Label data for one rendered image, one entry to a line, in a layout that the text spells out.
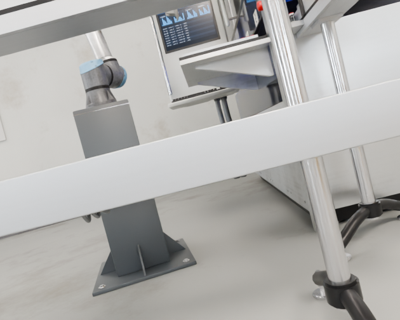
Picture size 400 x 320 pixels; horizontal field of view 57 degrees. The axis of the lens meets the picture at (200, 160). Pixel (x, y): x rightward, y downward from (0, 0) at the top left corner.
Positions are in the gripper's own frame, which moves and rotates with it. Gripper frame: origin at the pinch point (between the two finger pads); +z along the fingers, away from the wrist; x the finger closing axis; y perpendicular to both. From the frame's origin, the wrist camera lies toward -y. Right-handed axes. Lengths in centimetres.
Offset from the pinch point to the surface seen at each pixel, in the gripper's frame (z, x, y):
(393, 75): 51, 13, -82
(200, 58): 22.9, 11.0, -4.7
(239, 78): 28, -47, -26
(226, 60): 25.0, 2.5, -16.5
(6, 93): -49, -242, 209
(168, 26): -25, -89, 8
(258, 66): 31.4, 2.5, -29.8
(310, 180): 71, 90, -19
